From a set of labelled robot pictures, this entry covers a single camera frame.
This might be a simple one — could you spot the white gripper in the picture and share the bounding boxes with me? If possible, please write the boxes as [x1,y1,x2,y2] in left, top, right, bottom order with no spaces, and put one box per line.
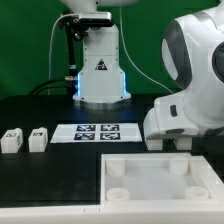
[143,91,224,140]

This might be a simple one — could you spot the white square table top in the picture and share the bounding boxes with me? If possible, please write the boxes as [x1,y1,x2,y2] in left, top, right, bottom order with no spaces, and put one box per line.
[101,153,224,202]

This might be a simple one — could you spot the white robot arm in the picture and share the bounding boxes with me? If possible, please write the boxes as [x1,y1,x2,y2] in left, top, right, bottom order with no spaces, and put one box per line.
[61,0,224,140]

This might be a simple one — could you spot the white sheet with markers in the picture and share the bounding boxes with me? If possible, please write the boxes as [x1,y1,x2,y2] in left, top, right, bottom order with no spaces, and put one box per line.
[51,123,142,143]

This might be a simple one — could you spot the black cables at base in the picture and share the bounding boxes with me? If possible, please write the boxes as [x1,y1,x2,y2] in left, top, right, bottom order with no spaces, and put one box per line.
[29,77,78,96]

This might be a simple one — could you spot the grey camera on mount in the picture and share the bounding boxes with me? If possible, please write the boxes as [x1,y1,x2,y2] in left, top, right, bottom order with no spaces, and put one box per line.
[78,12,112,24]

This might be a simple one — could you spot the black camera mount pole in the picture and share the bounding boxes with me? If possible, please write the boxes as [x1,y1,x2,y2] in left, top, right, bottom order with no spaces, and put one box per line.
[59,10,88,80]

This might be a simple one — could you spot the white cable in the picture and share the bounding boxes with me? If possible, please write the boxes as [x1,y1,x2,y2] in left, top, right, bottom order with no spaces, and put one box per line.
[48,13,75,96]

